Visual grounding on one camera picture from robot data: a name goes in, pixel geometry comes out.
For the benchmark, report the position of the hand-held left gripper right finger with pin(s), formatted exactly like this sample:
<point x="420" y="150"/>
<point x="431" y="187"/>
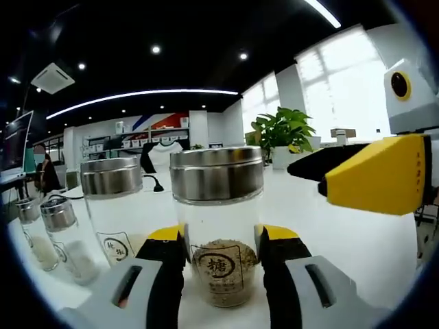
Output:
<point x="346" y="308"/>

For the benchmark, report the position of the chair with black white shirt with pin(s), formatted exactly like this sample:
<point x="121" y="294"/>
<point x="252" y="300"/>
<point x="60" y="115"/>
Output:
<point x="161" y="154"/>

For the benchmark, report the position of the long ceiling light strip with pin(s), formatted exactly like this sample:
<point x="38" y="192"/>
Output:
<point x="324" y="13"/>
<point x="188" y="91"/>

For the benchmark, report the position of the green potted plant white pot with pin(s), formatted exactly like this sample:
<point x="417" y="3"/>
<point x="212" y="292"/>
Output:
<point x="284" y="130"/>

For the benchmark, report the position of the open silver laptop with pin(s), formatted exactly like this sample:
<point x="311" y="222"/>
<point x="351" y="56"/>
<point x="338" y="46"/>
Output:
<point x="15" y="144"/>

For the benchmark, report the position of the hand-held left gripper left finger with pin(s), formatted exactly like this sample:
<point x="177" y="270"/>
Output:
<point x="99" y="308"/>

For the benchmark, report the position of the ceiling air conditioner unit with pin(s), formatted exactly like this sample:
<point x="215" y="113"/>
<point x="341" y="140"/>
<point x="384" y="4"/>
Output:
<point x="51" y="78"/>

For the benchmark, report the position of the tall seasoning bottle pale powder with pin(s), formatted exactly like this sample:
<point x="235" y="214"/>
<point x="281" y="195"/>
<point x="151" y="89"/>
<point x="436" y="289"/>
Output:
<point x="109" y="185"/>

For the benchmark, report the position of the small seasoning bottle white powder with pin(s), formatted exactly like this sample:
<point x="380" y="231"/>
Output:
<point x="77" y="260"/>
<point x="37" y="250"/>

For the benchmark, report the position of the tall seasoning bottle brown powder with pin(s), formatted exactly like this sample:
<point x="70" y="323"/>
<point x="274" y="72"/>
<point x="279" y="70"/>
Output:
<point x="216" y="178"/>

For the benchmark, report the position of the flat cardboard box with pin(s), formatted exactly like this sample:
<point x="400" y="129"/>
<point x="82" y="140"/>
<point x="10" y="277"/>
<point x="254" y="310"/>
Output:
<point x="343" y="132"/>

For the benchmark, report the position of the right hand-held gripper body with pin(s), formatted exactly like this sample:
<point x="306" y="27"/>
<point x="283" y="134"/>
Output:
<point x="408" y="113"/>

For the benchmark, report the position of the shelf with white bins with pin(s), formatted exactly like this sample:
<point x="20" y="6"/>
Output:
<point x="137" y="142"/>

